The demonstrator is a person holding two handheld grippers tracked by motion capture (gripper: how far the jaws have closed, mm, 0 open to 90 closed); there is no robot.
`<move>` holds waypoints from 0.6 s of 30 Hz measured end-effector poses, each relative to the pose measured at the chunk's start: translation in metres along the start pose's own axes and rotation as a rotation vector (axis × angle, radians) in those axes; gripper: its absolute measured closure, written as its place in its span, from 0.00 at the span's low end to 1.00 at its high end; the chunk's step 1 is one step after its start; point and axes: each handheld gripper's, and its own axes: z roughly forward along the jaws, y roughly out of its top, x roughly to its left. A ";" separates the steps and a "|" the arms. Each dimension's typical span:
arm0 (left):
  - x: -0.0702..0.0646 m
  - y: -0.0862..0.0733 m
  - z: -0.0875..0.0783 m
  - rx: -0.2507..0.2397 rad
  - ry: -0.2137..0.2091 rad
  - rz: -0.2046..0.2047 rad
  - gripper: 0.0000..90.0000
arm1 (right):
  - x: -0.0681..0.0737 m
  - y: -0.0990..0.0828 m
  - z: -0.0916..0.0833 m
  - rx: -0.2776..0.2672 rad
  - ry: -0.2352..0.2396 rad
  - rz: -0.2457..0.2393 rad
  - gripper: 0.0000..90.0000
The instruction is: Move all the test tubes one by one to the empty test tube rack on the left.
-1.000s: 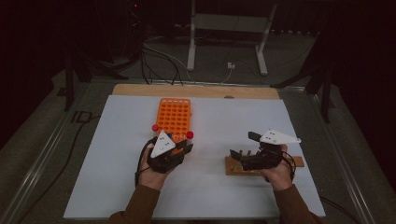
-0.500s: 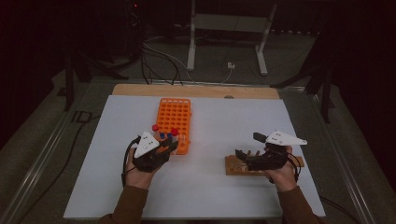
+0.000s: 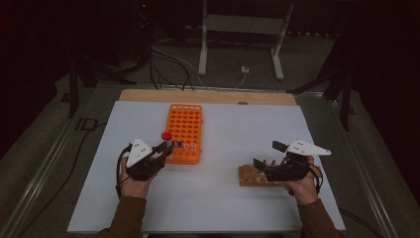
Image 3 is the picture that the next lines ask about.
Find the white table mat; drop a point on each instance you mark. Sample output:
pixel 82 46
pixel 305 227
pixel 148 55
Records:
pixel 214 198

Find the person's right hand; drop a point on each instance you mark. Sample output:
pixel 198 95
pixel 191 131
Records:
pixel 305 191

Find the black tripod stand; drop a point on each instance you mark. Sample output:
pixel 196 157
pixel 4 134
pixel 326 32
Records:
pixel 73 89
pixel 345 99

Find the grey metal stand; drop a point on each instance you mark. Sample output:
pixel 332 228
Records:
pixel 202 49

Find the orange plastic tube rack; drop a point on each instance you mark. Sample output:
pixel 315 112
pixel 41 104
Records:
pixel 185 122

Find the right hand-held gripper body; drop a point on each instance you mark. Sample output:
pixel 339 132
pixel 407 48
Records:
pixel 290 170

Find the blue-capped clear tube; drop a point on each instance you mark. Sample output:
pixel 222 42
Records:
pixel 179 144

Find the metal frame rail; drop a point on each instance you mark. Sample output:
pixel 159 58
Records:
pixel 39 178
pixel 363 178
pixel 214 88

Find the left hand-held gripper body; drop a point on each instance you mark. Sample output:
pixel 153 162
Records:
pixel 140 158

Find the black equipment rack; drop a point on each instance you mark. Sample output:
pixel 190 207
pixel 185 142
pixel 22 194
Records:
pixel 142 33

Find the red-capped clear tube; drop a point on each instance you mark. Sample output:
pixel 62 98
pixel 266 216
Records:
pixel 166 136

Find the person's left hand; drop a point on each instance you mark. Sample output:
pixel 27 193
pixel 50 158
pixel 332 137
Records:
pixel 133 188

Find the wooden tube rack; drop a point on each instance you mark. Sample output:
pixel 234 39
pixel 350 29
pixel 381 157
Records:
pixel 251 180

